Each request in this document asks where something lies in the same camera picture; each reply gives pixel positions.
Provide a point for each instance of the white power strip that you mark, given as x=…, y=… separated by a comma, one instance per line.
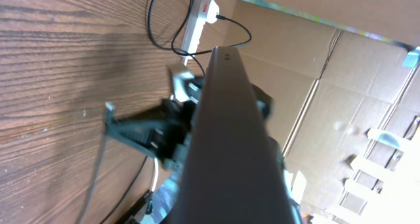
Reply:
x=193, y=31

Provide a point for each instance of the blue Galaxy S24 smartphone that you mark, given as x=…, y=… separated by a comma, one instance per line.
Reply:
x=230, y=174

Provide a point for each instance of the white charger plug adapter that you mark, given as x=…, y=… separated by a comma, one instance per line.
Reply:
x=208, y=11

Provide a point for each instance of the cardboard box wall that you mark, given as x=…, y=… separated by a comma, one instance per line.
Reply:
x=338, y=71

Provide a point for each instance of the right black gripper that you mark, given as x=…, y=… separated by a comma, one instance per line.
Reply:
x=162, y=132

